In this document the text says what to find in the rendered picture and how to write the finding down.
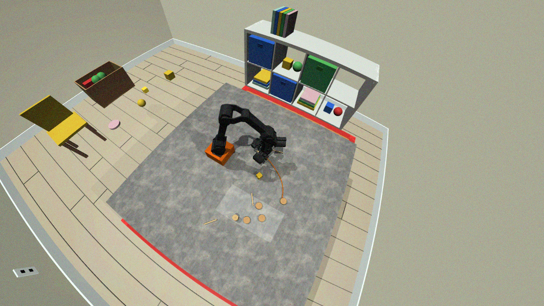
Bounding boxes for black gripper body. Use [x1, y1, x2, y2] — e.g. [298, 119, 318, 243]
[253, 144, 275, 164]

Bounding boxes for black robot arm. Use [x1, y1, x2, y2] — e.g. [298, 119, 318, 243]
[211, 104, 286, 158]

